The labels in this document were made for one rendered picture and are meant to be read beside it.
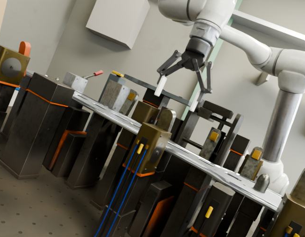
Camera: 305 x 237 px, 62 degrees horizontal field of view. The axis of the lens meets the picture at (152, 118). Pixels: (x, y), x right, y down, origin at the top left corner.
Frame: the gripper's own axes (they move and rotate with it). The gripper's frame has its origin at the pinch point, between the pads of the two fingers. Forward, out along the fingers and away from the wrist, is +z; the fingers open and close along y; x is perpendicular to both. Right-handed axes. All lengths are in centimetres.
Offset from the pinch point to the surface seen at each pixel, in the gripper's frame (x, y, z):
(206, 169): -9.3, 20.6, 13.8
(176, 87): 275, -119, -27
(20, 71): -15, -55, 14
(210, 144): 12.5, 14.3, 9.0
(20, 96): -6, -62, 25
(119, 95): 12.1, -29.0, 7.3
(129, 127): -9.1, -6.4, 13.8
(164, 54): 265, -156, -64
